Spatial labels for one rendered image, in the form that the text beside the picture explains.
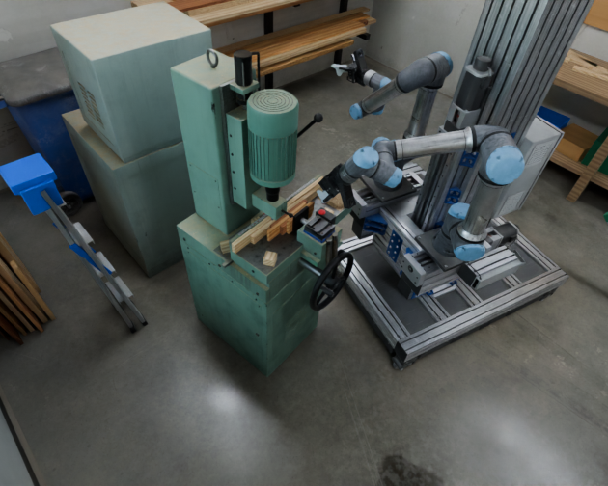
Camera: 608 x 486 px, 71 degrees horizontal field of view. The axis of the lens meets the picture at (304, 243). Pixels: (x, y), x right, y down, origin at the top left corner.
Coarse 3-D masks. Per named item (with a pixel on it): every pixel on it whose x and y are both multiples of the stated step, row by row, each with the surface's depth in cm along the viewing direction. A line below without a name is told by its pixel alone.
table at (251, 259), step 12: (324, 204) 199; (312, 216) 193; (336, 216) 194; (264, 240) 182; (276, 240) 182; (288, 240) 182; (240, 252) 177; (252, 252) 177; (264, 252) 177; (276, 252) 178; (288, 252) 178; (300, 252) 183; (240, 264) 178; (252, 264) 172; (276, 264) 173; (288, 264) 179; (264, 276) 170; (276, 276) 176
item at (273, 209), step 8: (256, 192) 177; (264, 192) 177; (256, 200) 177; (264, 200) 174; (280, 200) 174; (264, 208) 176; (272, 208) 173; (280, 208) 174; (272, 216) 176; (280, 216) 177
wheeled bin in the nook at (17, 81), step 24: (0, 72) 255; (24, 72) 255; (48, 72) 256; (0, 96) 242; (24, 96) 241; (48, 96) 249; (72, 96) 262; (24, 120) 253; (48, 120) 260; (48, 144) 269; (72, 144) 281; (72, 168) 292; (72, 192) 302
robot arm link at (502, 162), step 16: (480, 144) 149; (496, 144) 142; (512, 144) 141; (496, 160) 139; (512, 160) 138; (480, 176) 149; (496, 176) 142; (512, 176) 142; (480, 192) 153; (496, 192) 150; (480, 208) 157; (464, 224) 167; (480, 224) 162; (464, 240) 168; (480, 240) 167; (464, 256) 173; (480, 256) 172
